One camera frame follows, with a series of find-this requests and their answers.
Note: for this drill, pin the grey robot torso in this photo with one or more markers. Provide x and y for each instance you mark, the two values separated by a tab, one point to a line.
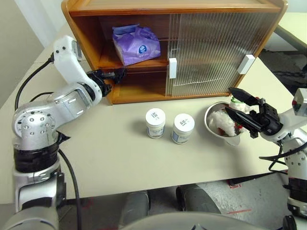
216	222

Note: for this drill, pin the ribbed translucent sliding door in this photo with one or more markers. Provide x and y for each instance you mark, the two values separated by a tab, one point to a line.
263	36
171	36

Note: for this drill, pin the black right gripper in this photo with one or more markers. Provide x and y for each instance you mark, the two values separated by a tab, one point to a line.
267	119

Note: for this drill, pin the white plush toy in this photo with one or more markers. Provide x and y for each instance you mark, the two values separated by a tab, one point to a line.
221	122

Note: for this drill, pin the white bottle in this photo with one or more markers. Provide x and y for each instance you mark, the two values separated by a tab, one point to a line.
155	124
182	130

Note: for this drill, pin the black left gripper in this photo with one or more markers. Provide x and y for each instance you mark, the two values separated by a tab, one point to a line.
99	79

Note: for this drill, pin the grey metal bar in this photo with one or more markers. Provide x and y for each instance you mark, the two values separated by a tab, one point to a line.
290	37

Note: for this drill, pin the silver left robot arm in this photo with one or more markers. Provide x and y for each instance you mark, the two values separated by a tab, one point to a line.
36	119

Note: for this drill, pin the purple tissue pack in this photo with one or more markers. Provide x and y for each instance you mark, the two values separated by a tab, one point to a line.
134	45

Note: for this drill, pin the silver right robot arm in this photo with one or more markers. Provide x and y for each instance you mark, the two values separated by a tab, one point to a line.
296	163

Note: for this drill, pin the grey rounded shape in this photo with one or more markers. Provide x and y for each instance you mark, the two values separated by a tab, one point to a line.
136	208

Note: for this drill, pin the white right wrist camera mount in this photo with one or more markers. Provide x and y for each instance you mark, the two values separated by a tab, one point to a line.
287	119

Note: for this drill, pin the wooden cabinet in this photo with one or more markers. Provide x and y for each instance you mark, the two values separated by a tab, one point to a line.
144	7

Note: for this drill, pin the metal bowl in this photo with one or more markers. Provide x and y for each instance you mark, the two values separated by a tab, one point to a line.
210	112

